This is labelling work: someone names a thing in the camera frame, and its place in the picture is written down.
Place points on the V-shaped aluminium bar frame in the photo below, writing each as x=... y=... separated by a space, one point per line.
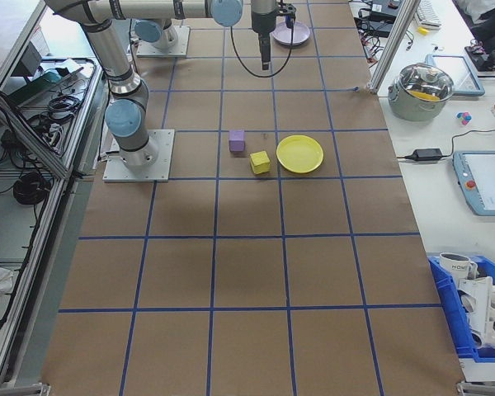
x=66 y=173

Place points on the small yellow block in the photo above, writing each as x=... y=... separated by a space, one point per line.
x=422 y=30

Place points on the yellow foam block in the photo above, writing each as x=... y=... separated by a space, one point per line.
x=260 y=163

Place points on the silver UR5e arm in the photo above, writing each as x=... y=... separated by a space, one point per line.
x=113 y=62
x=169 y=38

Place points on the gray electronics box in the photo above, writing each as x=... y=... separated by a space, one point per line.
x=26 y=59

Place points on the white printed mug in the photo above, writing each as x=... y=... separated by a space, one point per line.
x=453 y=268

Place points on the aluminium profile foot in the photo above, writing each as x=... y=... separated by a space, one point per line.
x=24 y=389
x=486 y=388

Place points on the blue plastic bin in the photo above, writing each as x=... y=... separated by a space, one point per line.
x=449 y=321

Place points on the purple foam block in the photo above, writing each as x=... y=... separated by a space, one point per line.
x=237 y=142

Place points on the stainless steel pot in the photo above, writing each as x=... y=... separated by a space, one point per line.
x=416 y=106

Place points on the large black power brick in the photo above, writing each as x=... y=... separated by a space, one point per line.
x=378 y=28

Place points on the yellow plastic plate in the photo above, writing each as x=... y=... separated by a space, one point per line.
x=300 y=154

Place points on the small black power adapter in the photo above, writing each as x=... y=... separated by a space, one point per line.
x=428 y=154

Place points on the yellow plastic object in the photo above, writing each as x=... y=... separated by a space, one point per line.
x=427 y=95

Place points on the white keyboard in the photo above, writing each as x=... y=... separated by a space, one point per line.
x=429 y=14

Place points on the pink cyan white toy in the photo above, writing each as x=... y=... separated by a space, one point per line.
x=463 y=117

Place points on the white power strip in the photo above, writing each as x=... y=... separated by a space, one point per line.
x=51 y=132

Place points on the green circuit board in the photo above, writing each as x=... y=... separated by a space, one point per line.
x=45 y=80

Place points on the glass pot lid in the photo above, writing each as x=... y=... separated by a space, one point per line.
x=420 y=78

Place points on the lavender plastic plate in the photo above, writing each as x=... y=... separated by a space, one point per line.
x=299 y=36

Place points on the blue robot teach pendant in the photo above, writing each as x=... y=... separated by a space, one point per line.
x=491 y=185
x=474 y=84

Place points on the aluminium profile post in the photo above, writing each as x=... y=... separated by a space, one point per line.
x=389 y=45

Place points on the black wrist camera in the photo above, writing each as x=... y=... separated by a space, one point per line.
x=286 y=10

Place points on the white square base plate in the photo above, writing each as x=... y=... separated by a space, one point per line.
x=165 y=165
x=182 y=45

